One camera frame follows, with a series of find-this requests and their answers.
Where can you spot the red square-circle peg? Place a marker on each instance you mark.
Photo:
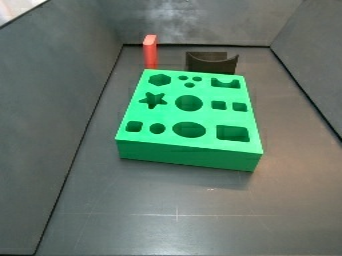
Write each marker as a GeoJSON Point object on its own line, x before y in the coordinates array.
{"type": "Point", "coordinates": [150, 51]}

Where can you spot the green shape sorter board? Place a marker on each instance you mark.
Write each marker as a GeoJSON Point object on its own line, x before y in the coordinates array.
{"type": "Point", "coordinates": [191, 118]}

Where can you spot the black curved holder stand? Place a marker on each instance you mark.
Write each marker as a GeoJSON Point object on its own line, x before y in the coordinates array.
{"type": "Point", "coordinates": [211, 62]}

